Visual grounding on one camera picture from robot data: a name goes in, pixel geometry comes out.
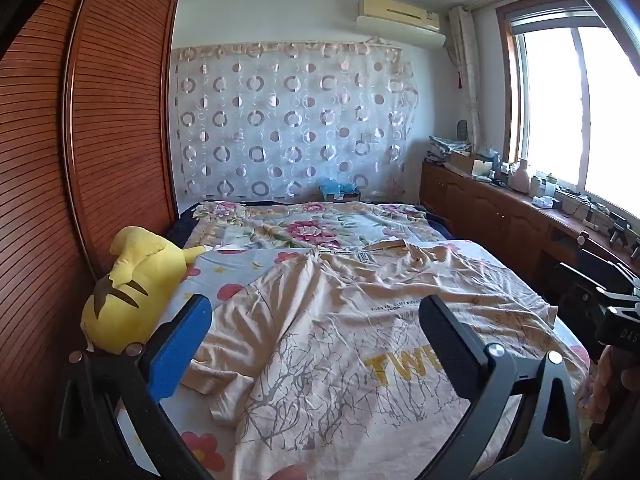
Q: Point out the pale patterned window curtain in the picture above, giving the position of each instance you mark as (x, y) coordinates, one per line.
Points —
(467, 85)

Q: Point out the floral blanket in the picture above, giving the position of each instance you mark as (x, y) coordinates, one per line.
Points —
(310, 227)

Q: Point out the white pouch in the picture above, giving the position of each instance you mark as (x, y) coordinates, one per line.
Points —
(546, 203)

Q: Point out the cream wall air conditioner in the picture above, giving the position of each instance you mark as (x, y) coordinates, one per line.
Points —
(400, 10)

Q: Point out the white plastic bottle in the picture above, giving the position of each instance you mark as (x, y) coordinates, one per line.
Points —
(520, 177)

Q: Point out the stack of papers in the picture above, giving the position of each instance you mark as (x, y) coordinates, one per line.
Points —
(447, 146)

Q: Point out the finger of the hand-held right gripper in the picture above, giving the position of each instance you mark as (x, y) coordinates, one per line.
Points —
(607, 270)

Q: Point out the white air deflector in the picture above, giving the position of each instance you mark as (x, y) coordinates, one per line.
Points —
(430, 37)

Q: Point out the wooden slatted wardrobe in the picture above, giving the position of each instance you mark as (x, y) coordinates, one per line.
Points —
(115, 110)

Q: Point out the long wooden cabinet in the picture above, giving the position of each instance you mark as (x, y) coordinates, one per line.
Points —
(475, 210)

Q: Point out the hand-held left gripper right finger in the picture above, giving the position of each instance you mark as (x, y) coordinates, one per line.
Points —
(445, 345)

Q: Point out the white flower-print bedsheet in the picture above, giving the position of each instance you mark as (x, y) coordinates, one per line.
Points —
(220, 280)

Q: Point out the sheer circle-pattern curtain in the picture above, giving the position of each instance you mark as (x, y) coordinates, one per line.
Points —
(295, 120)

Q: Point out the small white box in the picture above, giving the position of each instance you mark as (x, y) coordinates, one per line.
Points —
(483, 169)

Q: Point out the yellow plush toy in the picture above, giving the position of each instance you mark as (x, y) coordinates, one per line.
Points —
(135, 285)

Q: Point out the beige printed t-shirt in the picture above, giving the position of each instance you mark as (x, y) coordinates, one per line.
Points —
(325, 360)

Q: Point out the brown cardboard box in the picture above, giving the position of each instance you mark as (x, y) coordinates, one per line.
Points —
(460, 162)

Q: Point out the person's right hand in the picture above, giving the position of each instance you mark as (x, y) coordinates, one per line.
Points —
(600, 385)

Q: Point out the dark woven fan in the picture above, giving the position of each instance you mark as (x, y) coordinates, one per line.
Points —
(463, 130)

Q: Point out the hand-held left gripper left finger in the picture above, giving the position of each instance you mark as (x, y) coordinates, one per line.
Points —
(180, 347)

